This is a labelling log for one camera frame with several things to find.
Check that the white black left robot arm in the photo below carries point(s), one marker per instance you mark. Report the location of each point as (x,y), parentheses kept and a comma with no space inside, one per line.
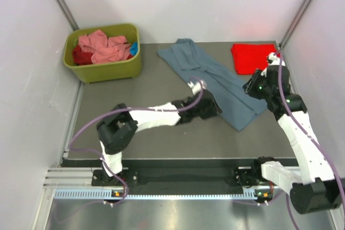
(116,131)

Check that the aluminium extrusion rail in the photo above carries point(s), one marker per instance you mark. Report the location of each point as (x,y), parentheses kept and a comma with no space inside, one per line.
(71,178)

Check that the folded red t-shirt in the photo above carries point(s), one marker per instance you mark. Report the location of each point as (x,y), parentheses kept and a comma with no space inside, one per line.
(249,57)

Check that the olive green plastic bin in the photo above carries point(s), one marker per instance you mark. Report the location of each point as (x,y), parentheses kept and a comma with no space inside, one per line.
(110,71)

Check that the pink t-shirt in bin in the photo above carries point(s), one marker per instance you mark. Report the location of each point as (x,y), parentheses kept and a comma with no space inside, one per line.
(103,49)

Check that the dark red t-shirt in bin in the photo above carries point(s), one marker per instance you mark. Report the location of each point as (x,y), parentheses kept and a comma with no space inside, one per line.
(80,57)

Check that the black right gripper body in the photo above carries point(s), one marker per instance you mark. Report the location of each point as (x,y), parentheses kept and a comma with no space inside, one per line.
(257,88)

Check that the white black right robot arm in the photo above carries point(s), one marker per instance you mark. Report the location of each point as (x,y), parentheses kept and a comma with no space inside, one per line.
(317,187)

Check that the bright blue t-shirt in bin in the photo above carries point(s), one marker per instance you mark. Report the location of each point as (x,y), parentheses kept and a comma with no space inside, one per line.
(134,48)

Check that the blue-grey t-shirt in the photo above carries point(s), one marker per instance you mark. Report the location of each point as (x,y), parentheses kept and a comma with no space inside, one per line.
(187,59)

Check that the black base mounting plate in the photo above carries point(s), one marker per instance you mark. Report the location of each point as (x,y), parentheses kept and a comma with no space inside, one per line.
(178,175)

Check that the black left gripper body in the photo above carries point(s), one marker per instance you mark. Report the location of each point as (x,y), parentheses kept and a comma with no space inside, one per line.
(209,111)

